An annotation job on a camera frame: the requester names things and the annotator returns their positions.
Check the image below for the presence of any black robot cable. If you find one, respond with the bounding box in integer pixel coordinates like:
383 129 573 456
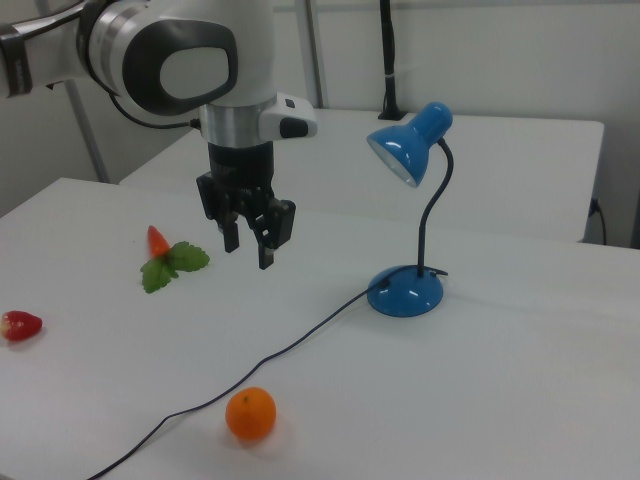
106 89 204 131

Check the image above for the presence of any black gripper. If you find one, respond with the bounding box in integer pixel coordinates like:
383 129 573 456
195 141 297 272

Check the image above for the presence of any blue gooseneck desk lamp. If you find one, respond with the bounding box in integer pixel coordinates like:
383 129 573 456
366 101 455 318

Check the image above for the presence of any black clamped pole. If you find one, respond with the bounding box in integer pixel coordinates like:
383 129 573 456
377 0 409 121

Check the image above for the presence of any red toy strawberry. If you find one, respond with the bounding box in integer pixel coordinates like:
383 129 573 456
0 310 44 343

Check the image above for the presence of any small red-orange toy fruit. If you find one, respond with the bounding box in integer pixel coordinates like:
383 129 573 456
146 224 171 258

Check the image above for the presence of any white background table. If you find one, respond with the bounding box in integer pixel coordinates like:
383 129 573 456
118 103 606 245

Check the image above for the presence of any dark lamp power cord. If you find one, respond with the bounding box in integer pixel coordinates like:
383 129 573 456
82 279 391 480

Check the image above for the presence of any orange mandarin fruit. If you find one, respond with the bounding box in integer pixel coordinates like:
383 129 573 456
224 386 278 442

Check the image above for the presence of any black wall plug cable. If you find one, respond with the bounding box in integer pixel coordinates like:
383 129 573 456
589 197 609 246

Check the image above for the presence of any green plastic leaf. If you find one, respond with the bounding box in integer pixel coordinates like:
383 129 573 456
139 241 211 295

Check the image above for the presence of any grey metal frame post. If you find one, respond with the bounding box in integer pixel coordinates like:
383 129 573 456
298 0 327 109
65 79 111 185

